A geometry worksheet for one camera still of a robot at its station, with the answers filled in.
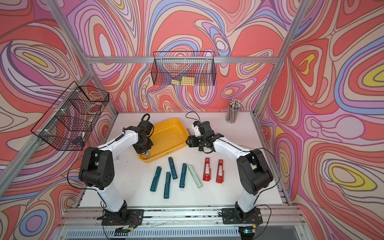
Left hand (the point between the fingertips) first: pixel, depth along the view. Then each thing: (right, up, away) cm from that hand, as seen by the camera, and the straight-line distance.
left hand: (149, 148), depth 93 cm
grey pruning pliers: (+3, -1, -13) cm, 13 cm away
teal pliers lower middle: (+13, -18, -13) cm, 26 cm away
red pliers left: (+37, -12, -5) cm, 39 cm away
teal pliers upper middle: (+16, -11, -5) cm, 20 cm away
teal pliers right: (+22, -17, -11) cm, 30 cm away
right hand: (+26, +3, -3) cm, 27 cm away
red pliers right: (+44, -15, -6) cm, 47 cm away
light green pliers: (+29, -15, -9) cm, 34 cm away
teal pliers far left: (+7, -16, -9) cm, 19 cm away
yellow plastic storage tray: (+10, +7, +13) cm, 18 cm away
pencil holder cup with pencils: (+57, +29, +8) cm, 64 cm away
